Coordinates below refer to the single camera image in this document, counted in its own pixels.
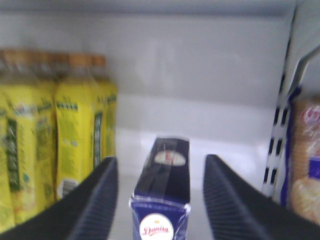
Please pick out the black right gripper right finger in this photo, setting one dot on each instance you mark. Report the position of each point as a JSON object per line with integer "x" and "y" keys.
{"x": 237, "y": 211}

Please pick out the yellow pear drink bottle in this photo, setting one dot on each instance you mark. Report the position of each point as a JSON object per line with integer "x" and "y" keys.
{"x": 79, "y": 115}
{"x": 7, "y": 218}
{"x": 29, "y": 137}

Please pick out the blue cracker packet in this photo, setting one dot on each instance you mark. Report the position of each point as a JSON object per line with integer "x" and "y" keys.
{"x": 300, "y": 191}

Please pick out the yellow pear drink bottle left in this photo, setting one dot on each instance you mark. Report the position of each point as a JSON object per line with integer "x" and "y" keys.
{"x": 7, "y": 218}

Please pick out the yellow pear drink bottle middle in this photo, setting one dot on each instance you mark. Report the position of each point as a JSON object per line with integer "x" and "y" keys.
{"x": 29, "y": 137}

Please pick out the dark blue Chocofello cookie box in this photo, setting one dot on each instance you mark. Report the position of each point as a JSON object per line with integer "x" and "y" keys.
{"x": 161, "y": 200}

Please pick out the yellow pear drink bottle right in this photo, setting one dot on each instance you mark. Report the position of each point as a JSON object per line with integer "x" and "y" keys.
{"x": 79, "y": 115}

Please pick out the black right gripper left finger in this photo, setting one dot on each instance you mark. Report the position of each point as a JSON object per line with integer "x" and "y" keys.
{"x": 86, "y": 213}

